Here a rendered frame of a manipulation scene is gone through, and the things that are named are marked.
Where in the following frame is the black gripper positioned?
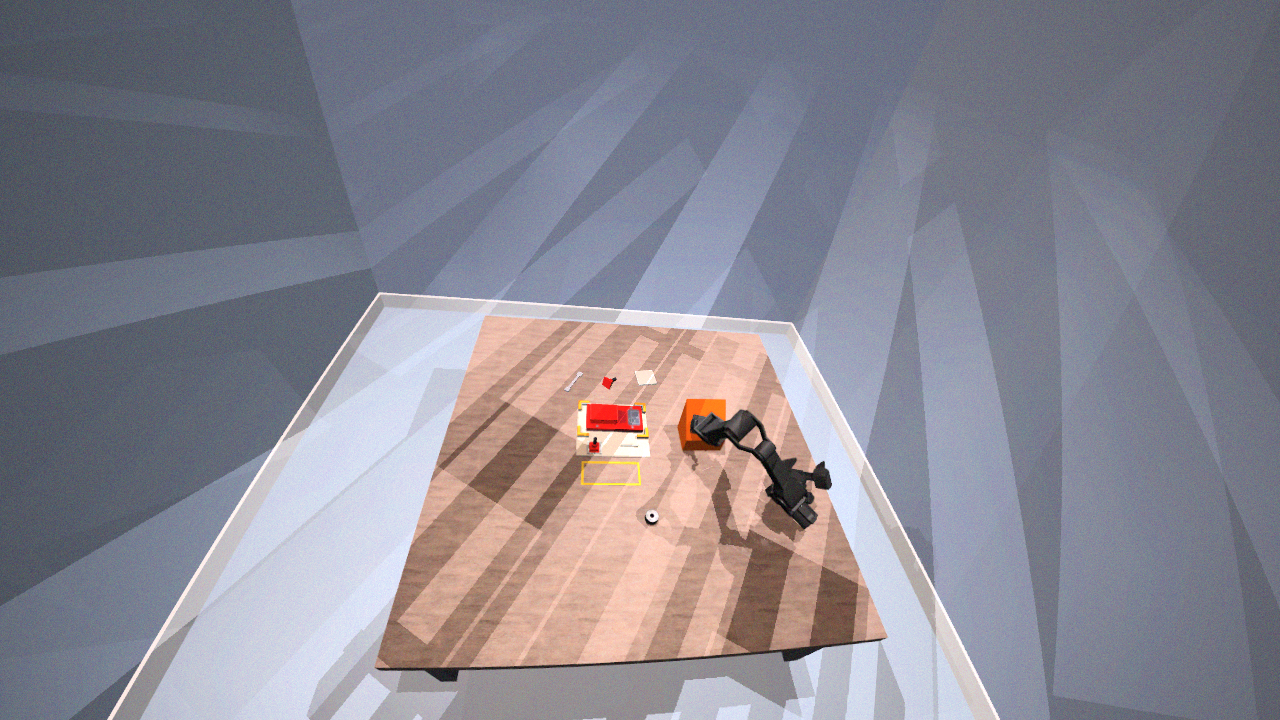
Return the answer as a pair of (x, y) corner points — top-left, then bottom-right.
(782, 457), (832, 491)

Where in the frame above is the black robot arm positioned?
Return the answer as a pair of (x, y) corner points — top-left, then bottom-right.
(690, 409), (818, 529)

